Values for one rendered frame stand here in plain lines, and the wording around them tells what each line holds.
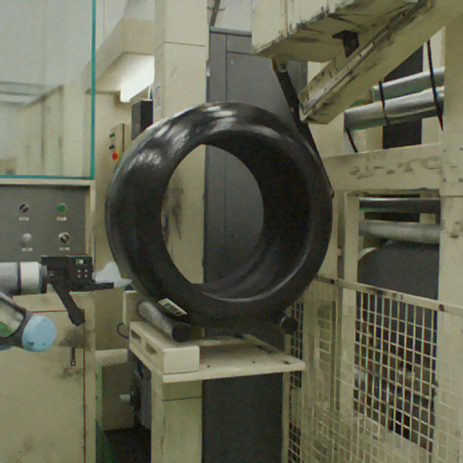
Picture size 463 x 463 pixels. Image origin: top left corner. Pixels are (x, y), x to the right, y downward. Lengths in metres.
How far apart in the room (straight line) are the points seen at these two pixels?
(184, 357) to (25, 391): 0.81
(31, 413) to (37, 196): 0.71
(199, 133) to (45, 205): 0.82
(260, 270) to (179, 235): 0.26
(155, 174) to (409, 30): 0.66
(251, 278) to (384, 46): 0.72
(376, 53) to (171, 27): 0.61
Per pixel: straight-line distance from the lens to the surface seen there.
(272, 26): 1.79
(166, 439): 1.93
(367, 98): 1.88
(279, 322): 1.56
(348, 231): 1.98
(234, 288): 1.76
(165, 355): 1.46
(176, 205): 1.80
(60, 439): 2.22
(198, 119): 1.45
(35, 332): 1.33
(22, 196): 2.11
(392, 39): 1.54
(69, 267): 1.46
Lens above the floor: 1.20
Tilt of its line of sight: 3 degrees down
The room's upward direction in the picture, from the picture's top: 1 degrees clockwise
